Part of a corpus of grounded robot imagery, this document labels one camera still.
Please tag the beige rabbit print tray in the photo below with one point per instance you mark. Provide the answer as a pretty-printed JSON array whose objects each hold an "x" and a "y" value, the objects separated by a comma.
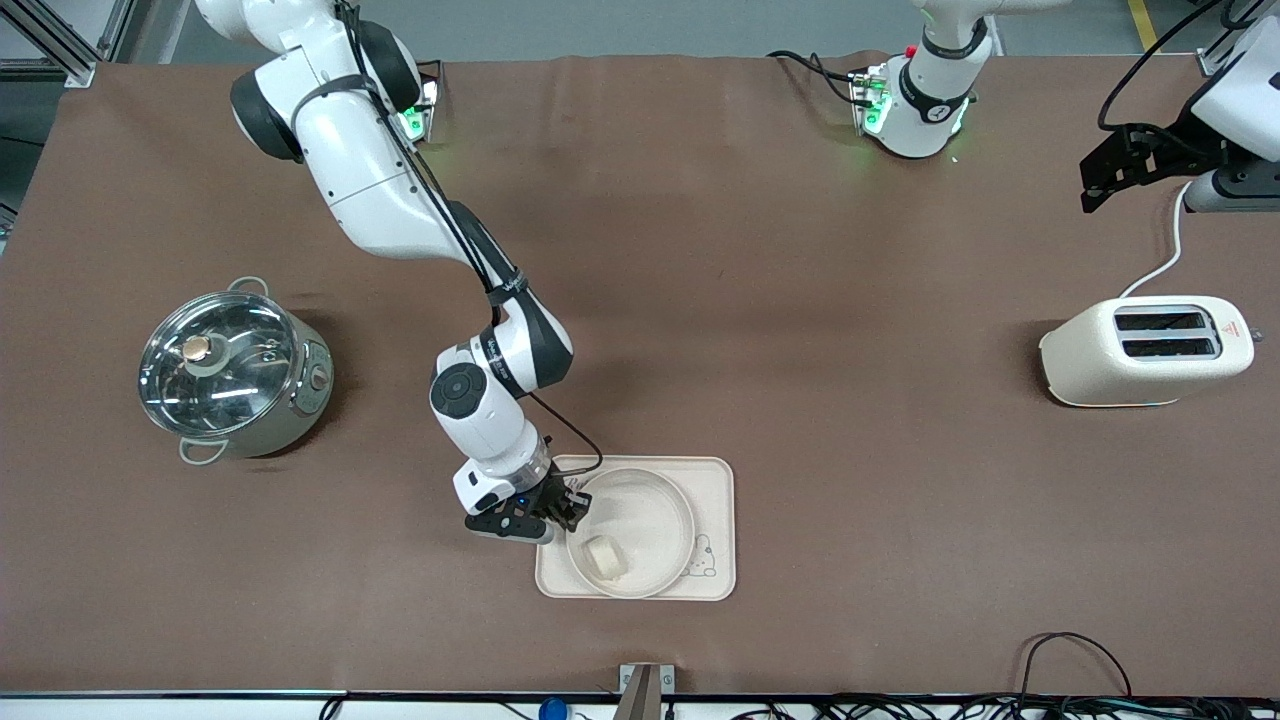
[{"x": 712, "y": 500}]

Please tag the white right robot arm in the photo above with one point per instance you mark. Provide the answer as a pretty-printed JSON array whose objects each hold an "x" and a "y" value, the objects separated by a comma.
[{"x": 370, "y": 170}]

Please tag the cream two-slot toaster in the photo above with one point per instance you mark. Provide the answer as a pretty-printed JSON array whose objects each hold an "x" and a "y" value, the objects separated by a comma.
[{"x": 1100, "y": 365}]

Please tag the round beige plate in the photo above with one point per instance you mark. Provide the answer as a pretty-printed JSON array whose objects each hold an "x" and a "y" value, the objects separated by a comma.
[{"x": 645, "y": 515}]

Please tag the grey metal camera bracket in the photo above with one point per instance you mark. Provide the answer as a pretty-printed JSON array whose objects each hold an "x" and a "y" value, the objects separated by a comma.
[{"x": 645, "y": 690}]

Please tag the small blue round object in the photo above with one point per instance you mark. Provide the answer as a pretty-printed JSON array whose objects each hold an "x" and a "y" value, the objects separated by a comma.
[{"x": 552, "y": 710}]

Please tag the brown table cover mat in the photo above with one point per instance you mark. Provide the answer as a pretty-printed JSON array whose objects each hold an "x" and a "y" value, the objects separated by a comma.
[{"x": 800, "y": 300}]

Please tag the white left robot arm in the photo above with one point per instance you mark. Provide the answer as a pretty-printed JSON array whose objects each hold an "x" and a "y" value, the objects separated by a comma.
[{"x": 925, "y": 110}]

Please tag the silver electric cooking pot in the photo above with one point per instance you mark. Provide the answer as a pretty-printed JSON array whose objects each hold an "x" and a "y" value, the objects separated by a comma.
[{"x": 300, "y": 400}]

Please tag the right arm base connector plate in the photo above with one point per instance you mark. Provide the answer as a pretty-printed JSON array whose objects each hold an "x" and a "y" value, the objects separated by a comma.
[{"x": 428, "y": 105}]

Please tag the small white steamed bun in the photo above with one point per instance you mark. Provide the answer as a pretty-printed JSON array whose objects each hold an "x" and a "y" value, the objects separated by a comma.
[{"x": 606, "y": 558}]

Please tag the glass pot lid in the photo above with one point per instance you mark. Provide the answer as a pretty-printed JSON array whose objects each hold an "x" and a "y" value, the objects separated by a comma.
[{"x": 220, "y": 365}]

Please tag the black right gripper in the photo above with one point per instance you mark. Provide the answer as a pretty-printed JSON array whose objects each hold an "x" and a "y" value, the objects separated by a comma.
[{"x": 553, "y": 493}]

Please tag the left arm base connector plate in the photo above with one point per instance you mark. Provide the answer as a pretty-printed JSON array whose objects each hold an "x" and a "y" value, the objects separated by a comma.
[{"x": 868, "y": 100}]

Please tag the aluminium frame profile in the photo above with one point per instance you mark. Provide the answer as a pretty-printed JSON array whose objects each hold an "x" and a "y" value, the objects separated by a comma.
[
  {"x": 1215, "y": 58},
  {"x": 60, "y": 55}
]

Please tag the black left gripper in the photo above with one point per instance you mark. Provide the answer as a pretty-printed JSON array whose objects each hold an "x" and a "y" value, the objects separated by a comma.
[{"x": 1166, "y": 144}]

